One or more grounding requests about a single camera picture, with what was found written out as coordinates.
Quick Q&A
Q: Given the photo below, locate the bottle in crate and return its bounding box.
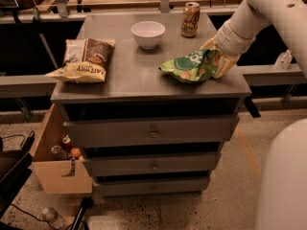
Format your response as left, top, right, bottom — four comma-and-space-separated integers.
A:
51, 145, 68, 160

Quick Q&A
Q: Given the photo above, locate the middle grey drawer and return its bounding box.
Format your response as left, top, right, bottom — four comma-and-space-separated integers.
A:
83, 151, 220, 177

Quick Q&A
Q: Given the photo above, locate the grey drawer cabinet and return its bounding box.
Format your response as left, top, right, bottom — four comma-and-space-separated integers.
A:
51, 13, 250, 186

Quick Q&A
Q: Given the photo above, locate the wooden crate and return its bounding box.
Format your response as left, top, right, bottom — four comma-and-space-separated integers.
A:
30, 104, 92, 194

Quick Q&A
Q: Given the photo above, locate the small clear bottle on rail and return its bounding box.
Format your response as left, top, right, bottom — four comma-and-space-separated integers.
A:
274, 50, 293, 70

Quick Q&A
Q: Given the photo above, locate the bottom grey drawer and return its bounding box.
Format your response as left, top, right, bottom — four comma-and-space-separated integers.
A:
93, 176, 209, 196

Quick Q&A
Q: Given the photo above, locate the orange fruit in crate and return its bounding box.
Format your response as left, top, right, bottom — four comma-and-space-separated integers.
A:
71, 148, 82, 159

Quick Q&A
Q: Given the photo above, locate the brown yellow chip bag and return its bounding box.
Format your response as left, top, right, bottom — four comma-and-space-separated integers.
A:
46, 38, 115, 83

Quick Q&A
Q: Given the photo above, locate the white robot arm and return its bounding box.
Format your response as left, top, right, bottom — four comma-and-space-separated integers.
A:
203, 0, 307, 79

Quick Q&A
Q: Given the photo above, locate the gold soda can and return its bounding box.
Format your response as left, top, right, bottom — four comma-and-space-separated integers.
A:
181, 2, 201, 37

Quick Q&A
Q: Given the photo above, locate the top grey drawer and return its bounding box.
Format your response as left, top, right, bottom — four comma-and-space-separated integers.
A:
64, 115, 239, 148

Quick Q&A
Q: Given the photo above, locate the green rice chip bag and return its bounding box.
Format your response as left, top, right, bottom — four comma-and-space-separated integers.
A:
159, 49, 222, 83

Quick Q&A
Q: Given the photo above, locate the clear plastic bottle on floor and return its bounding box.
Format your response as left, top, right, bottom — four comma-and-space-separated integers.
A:
41, 207, 64, 230

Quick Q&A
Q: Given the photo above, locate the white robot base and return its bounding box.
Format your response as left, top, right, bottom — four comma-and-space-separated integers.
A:
255, 119, 307, 230

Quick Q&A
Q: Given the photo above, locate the white bowl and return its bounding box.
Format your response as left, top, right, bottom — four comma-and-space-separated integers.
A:
130, 21, 166, 49

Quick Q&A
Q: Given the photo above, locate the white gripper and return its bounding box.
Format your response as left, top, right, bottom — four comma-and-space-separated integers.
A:
201, 20, 255, 79

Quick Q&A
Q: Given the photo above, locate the grey drawer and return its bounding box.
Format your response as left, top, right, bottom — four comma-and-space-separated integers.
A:
64, 115, 239, 148
93, 176, 209, 196
83, 151, 220, 177

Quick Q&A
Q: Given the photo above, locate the black equipment lower left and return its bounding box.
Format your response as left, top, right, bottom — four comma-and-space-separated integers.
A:
0, 131, 35, 218

